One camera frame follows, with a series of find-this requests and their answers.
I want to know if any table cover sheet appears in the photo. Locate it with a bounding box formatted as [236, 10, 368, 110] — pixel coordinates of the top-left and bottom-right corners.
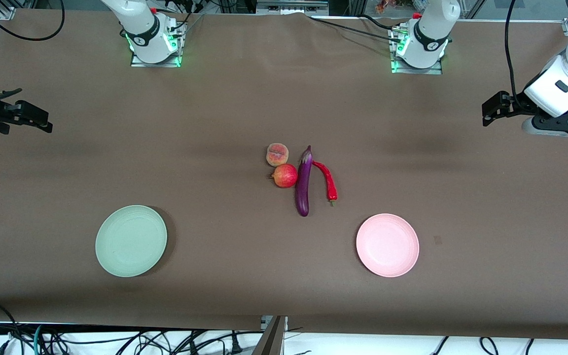
[0, 9, 568, 341]

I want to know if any aluminium profile post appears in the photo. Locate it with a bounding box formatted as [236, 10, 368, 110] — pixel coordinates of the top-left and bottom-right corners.
[252, 316, 288, 355]

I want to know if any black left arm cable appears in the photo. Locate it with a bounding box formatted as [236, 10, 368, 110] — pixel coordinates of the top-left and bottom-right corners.
[504, 0, 527, 99]

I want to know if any orange-pink peach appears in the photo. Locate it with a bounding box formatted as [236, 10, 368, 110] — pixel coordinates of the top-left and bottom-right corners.
[266, 143, 289, 167]

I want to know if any long black base cable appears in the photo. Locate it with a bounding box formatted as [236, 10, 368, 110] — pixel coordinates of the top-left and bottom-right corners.
[309, 16, 403, 42]

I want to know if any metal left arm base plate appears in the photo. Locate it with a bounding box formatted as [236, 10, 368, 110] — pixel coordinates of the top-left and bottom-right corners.
[391, 59, 443, 75]

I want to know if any red pomegranate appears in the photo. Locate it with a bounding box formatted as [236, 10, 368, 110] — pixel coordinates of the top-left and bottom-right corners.
[270, 164, 298, 189]

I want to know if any pink round plate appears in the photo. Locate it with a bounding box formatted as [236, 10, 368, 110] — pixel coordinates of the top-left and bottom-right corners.
[356, 213, 420, 278]

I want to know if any pale green round plate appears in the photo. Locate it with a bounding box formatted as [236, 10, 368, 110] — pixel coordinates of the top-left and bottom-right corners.
[95, 205, 168, 278]

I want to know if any red chili pepper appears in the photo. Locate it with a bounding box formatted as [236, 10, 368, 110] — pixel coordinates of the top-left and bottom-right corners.
[312, 161, 338, 207]

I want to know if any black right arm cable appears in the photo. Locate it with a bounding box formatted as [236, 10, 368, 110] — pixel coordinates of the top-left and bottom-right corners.
[0, 0, 66, 42]

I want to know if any grey background device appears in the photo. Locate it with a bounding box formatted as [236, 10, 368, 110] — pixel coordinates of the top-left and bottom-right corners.
[256, 0, 329, 16]

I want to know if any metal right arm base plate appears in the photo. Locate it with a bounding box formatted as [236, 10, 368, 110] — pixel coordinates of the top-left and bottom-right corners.
[130, 52, 182, 68]

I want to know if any long purple eggplant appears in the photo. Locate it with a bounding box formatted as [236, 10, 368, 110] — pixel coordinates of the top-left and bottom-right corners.
[295, 145, 313, 217]

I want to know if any short black base cable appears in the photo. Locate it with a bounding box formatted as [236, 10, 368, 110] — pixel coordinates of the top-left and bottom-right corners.
[360, 14, 400, 31]

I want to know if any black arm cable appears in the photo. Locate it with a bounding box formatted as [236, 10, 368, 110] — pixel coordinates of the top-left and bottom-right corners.
[504, 0, 527, 99]
[0, 0, 66, 42]

